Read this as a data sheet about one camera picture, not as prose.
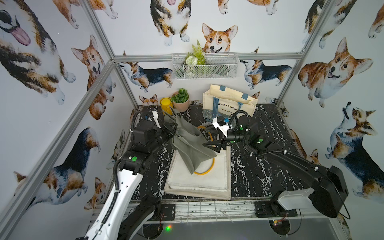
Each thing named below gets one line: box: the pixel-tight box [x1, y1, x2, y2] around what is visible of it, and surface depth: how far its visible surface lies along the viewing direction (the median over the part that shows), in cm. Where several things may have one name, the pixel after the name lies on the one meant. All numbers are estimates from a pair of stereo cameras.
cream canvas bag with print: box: [164, 158, 232, 200], surface depth 80 cm
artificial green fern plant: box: [184, 39, 207, 78], surface depth 86 cm
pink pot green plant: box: [171, 88, 190, 112], surface depth 111 cm
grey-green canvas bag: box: [163, 106, 217, 174], surface depth 70 cm
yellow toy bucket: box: [160, 96, 174, 116], surface depth 112 cm
